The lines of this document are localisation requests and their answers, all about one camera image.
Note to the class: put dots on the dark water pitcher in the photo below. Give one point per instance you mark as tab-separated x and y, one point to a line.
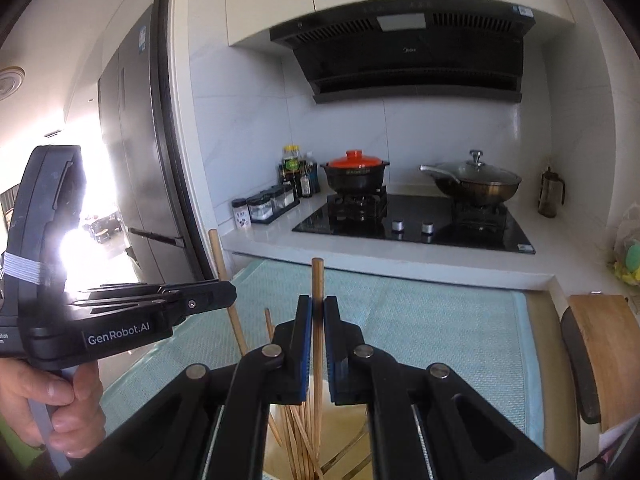
550	195

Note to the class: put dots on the yellow cap sauce bottle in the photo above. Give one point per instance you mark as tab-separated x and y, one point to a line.
290	170

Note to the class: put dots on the white ribbed utensil holder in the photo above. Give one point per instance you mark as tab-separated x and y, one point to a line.
345	440

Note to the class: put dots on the black glass gas cooktop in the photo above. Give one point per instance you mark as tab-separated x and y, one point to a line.
410	230

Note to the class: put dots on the dark soy sauce bottle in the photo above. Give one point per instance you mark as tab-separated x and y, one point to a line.
310	180

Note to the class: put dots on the light blue woven mat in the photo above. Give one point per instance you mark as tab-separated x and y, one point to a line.
440	335

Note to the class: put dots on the wooden cutting board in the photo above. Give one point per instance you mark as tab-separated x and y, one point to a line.
612	360

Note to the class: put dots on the bag of yellow green sponges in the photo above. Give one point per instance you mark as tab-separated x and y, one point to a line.
630	260

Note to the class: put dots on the white seasoning shaker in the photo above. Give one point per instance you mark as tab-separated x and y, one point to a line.
240	215

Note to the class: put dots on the grey steel refrigerator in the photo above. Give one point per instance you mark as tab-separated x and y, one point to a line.
140	170

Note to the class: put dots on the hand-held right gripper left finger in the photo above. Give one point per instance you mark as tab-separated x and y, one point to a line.
304	355

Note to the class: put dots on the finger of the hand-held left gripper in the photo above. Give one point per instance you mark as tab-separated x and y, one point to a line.
140	310
210	295

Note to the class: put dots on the black clay pot red lid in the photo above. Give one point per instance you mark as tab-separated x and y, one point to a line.
355	175

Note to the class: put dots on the black frying pan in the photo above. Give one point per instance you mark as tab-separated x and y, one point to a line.
580	370

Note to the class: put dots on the steel wok with glass lid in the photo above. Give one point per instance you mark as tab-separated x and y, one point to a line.
475	185

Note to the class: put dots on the black range hood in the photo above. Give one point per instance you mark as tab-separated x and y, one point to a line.
410	55

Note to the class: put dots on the round ceiling light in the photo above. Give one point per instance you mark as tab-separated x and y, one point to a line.
10	82

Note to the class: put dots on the clear spice jar set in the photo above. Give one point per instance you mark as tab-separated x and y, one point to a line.
272	205

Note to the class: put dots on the person's left hand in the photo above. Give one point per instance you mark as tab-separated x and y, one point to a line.
30	390

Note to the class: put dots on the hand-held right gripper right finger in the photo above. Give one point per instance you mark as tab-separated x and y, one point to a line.
331	355

